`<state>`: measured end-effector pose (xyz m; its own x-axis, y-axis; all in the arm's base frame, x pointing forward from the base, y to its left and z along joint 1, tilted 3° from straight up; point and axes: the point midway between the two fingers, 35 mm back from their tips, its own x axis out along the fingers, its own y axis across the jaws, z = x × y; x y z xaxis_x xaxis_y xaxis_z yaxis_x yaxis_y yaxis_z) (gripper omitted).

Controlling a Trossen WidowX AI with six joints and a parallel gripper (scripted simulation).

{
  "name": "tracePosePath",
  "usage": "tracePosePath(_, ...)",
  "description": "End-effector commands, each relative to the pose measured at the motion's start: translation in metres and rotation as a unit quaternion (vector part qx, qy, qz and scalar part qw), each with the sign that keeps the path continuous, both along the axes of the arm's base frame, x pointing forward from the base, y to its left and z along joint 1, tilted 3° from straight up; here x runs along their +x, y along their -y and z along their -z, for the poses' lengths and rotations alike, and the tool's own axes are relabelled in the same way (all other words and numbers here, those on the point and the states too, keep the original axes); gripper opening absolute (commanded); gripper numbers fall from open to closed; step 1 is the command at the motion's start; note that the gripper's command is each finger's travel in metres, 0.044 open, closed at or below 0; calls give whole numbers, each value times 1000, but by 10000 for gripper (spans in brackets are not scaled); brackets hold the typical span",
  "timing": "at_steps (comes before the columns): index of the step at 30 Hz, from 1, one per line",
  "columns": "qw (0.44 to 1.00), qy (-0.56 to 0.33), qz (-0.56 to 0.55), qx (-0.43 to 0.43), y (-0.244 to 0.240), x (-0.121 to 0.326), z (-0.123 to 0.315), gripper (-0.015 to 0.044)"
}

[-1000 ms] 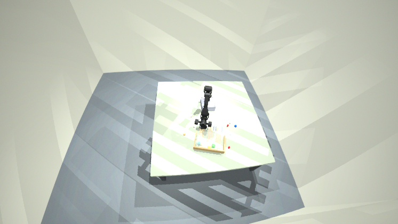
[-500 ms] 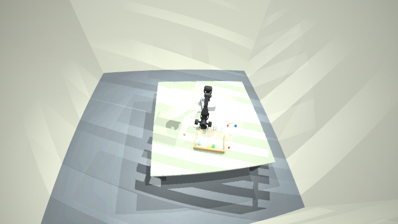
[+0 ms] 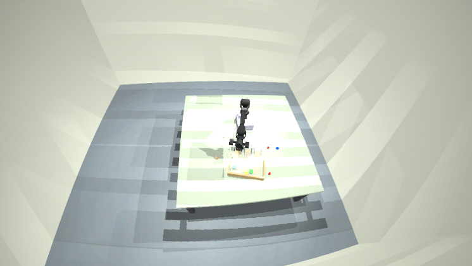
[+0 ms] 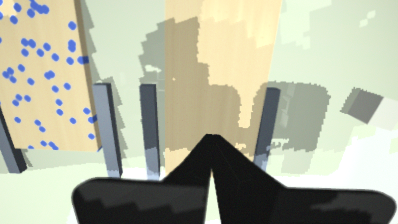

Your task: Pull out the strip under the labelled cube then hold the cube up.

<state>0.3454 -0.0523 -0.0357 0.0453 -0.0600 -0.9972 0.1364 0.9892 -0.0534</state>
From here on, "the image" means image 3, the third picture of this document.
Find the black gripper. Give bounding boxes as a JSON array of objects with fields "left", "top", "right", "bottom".
[{"left": 229, "top": 139, "right": 249, "bottom": 148}]

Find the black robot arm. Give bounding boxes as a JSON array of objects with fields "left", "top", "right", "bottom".
[{"left": 236, "top": 98, "right": 251, "bottom": 151}]

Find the tan open-top box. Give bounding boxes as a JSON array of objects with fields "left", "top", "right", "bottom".
[{"left": 227, "top": 153, "right": 266, "bottom": 181}]

